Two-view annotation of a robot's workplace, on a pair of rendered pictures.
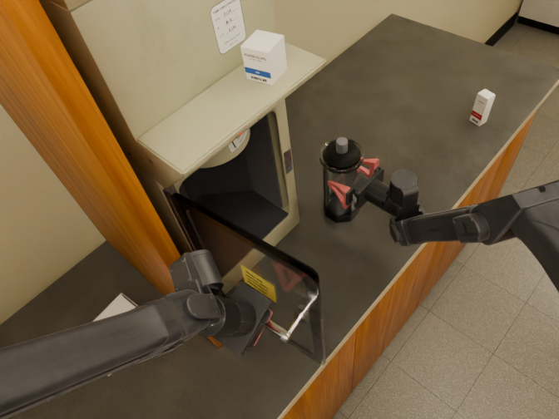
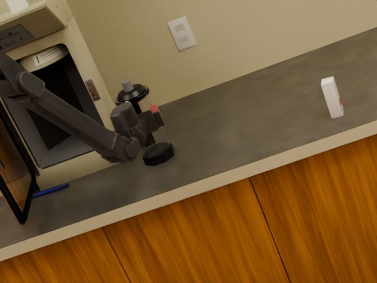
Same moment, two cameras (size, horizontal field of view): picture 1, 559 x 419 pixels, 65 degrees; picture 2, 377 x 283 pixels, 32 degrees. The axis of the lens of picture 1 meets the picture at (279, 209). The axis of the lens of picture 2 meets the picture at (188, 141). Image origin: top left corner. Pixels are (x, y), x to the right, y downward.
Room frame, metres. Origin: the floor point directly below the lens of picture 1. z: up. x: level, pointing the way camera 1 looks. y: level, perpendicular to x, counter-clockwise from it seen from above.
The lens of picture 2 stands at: (-0.44, -1.64, 1.74)
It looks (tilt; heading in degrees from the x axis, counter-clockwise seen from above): 23 degrees down; 48
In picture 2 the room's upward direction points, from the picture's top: 23 degrees counter-clockwise
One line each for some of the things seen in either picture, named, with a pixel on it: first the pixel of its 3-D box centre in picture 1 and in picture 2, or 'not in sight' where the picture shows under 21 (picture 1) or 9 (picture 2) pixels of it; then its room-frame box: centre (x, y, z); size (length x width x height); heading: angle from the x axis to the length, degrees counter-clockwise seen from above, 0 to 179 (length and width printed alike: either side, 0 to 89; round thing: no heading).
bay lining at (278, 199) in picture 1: (208, 176); (58, 94); (0.71, 0.15, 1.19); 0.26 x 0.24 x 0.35; 129
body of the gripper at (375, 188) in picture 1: (377, 193); (137, 128); (0.65, -0.24, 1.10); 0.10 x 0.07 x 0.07; 129
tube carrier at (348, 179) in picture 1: (341, 181); (145, 124); (0.74, -0.17, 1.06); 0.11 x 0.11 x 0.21
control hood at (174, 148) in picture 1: (241, 120); (5, 34); (0.57, 0.04, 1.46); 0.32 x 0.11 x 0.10; 129
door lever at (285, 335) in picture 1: (276, 318); not in sight; (0.33, 0.04, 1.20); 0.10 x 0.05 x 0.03; 45
